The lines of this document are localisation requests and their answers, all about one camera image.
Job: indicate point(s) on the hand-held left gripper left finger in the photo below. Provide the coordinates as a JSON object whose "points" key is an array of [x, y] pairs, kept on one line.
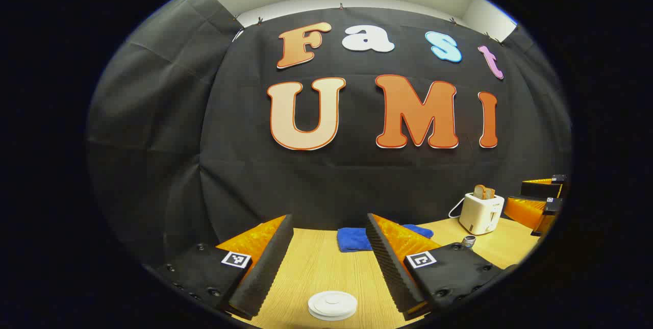
{"points": [[270, 262]]}

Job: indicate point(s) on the white toaster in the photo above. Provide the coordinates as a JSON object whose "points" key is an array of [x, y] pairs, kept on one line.
{"points": [[479, 214]]}

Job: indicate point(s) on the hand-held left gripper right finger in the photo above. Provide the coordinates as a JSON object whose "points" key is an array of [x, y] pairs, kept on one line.
{"points": [[387, 262]]}

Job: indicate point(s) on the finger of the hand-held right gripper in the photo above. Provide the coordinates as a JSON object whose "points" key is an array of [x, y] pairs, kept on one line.
{"points": [[541, 190], [525, 211]]}

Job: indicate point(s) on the silver water bottle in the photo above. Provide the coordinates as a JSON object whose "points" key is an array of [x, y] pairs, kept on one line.
{"points": [[469, 241]]}

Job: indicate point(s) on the toast slice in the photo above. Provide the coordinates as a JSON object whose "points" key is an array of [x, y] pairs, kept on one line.
{"points": [[479, 191], [490, 194]]}

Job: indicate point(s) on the white teacup lid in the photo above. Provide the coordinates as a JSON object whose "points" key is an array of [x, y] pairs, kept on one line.
{"points": [[331, 304]]}

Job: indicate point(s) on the blue towel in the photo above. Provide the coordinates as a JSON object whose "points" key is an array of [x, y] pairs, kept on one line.
{"points": [[352, 239]]}

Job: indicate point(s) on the black backdrop cloth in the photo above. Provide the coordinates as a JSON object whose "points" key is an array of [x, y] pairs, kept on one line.
{"points": [[229, 166]]}

